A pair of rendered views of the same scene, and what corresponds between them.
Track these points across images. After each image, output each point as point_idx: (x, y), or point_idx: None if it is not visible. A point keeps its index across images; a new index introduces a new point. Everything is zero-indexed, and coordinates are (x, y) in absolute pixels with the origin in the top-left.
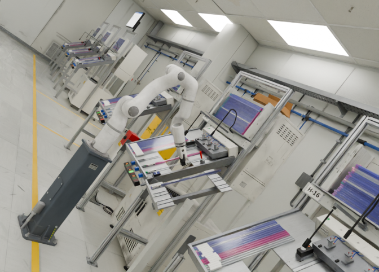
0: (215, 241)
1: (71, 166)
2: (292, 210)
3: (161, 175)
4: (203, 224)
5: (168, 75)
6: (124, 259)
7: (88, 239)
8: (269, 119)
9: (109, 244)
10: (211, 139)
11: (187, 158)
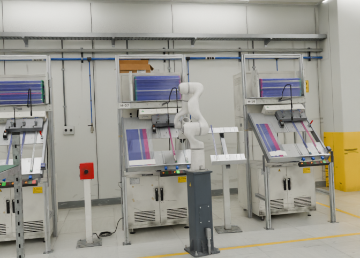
0: (268, 148)
1: (203, 192)
2: (250, 115)
3: None
4: None
5: (201, 92)
6: (174, 228)
7: (174, 238)
8: (186, 80)
9: (164, 232)
10: (160, 116)
11: (173, 137)
